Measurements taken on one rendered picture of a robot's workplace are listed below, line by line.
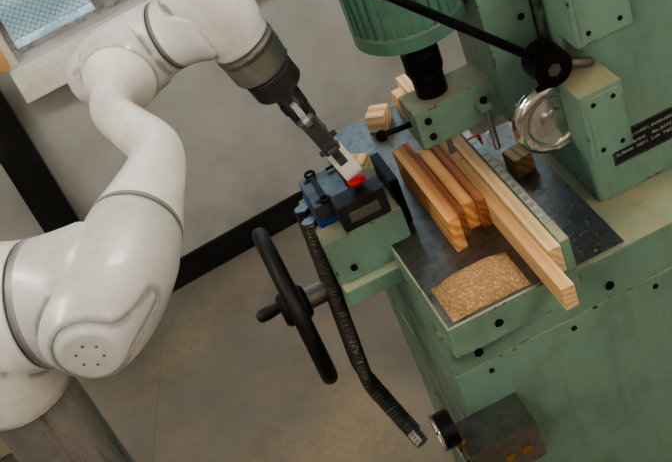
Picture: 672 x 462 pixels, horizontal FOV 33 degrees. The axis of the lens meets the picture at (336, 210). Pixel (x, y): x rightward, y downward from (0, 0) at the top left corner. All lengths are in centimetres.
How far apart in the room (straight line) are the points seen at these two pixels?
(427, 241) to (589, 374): 38
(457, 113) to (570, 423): 58
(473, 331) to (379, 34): 45
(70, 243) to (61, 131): 202
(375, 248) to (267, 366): 130
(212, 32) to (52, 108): 160
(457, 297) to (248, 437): 135
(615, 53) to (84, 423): 97
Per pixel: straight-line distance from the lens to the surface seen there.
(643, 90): 184
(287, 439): 286
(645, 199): 191
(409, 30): 164
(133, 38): 157
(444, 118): 178
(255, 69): 157
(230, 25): 153
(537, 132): 175
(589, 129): 170
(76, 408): 126
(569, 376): 194
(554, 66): 167
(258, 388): 301
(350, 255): 179
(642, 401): 208
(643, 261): 187
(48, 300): 109
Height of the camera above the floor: 203
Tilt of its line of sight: 36 degrees down
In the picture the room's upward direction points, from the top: 23 degrees counter-clockwise
